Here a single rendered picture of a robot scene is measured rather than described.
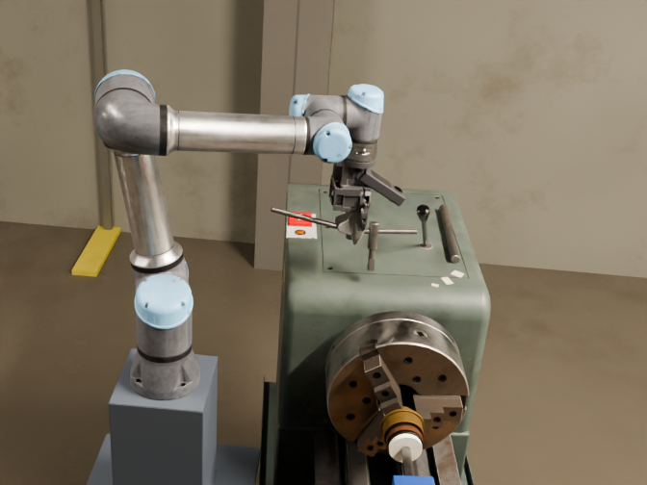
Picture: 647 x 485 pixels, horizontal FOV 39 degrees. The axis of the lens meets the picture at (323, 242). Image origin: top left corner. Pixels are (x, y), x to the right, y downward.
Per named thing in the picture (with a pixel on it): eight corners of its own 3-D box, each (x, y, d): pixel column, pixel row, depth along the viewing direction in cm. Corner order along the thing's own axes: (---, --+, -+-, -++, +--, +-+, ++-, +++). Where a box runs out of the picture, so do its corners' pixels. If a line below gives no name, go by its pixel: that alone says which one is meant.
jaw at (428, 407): (411, 384, 201) (464, 385, 201) (409, 401, 203) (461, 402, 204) (417, 416, 191) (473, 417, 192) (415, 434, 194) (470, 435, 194)
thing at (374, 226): (375, 268, 208) (377, 220, 204) (375, 271, 206) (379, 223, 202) (365, 268, 208) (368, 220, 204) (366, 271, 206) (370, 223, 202)
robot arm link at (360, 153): (375, 132, 196) (381, 146, 189) (373, 151, 199) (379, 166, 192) (341, 130, 195) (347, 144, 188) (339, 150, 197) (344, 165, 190)
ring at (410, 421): (380, 398, 192) (384, 427, 184) (424, 400, 193) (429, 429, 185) (376, 432, 197) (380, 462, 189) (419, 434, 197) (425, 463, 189)
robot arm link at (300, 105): (297, 107, 179) (351, 108, 181) (289, 88, 188) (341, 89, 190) (295, 143, 182) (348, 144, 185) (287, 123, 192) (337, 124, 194)
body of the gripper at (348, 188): (328, 198, 203) (333, 148, 197) (366, 199, 204) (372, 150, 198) (332, 214, 196) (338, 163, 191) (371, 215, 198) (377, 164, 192)
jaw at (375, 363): (380, 387, 201) (356, 348, 196) (401, 378, 200) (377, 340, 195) (385, 420, 191) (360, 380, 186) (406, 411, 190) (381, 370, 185)
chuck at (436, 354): (308, 413, 212) (350, 304, 197) (433, 442, 217) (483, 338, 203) (308, 439, 204) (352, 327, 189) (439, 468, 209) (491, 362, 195)
